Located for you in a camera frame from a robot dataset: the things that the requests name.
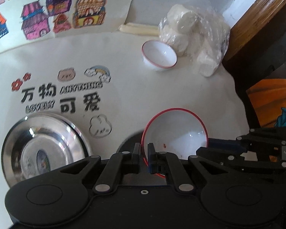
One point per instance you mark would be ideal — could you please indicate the white red-rimmed bowl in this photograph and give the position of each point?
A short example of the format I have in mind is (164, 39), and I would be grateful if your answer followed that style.
(178, 128)

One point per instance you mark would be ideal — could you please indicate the steel plate with blue label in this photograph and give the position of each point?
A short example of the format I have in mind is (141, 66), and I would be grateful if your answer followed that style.
(50, 136)

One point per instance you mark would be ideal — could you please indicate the white bowl with red rim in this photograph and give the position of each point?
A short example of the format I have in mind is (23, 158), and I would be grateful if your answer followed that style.
(160, 53)

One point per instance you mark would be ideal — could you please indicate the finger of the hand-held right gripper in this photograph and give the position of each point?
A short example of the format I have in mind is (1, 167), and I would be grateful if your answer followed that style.
(224, 143)
(216, 155)

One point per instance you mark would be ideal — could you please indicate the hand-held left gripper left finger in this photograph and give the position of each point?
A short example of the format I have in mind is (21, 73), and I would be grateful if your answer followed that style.
(135, 157)

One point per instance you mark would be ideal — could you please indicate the brown wooden door frame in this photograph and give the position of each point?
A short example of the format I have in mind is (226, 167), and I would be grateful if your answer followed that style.
(257, 7)

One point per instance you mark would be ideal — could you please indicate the plastic bag of white buns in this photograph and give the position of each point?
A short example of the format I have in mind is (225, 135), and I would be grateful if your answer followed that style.
(197, 35)

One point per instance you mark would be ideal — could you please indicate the cream wooden stick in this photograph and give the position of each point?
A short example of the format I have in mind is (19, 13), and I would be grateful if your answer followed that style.
(138, 28)

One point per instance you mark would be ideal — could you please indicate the orange printed cloth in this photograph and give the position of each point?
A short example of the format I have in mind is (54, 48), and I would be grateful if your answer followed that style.
(269, 105)

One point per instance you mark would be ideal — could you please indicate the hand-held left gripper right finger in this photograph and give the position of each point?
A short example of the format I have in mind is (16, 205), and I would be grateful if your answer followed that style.
(153, 158)

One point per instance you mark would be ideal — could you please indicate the drawing of colourful houses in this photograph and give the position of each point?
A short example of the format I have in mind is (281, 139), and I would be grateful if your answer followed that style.
(62, 12)

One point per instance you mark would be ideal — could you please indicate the white printed tablecloth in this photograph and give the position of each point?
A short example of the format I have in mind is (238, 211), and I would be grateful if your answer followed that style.
(133, 88)

